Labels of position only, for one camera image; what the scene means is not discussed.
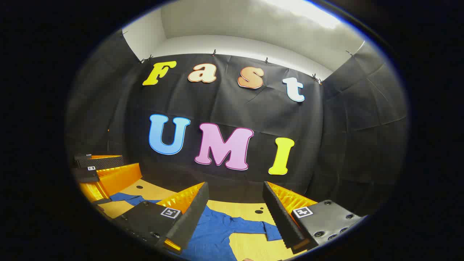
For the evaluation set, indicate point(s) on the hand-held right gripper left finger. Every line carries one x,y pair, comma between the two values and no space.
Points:
192,217

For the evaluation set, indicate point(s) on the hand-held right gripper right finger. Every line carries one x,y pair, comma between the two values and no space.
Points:
282,217

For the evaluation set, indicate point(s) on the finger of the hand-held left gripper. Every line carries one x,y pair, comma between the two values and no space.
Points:
87,175
105,163

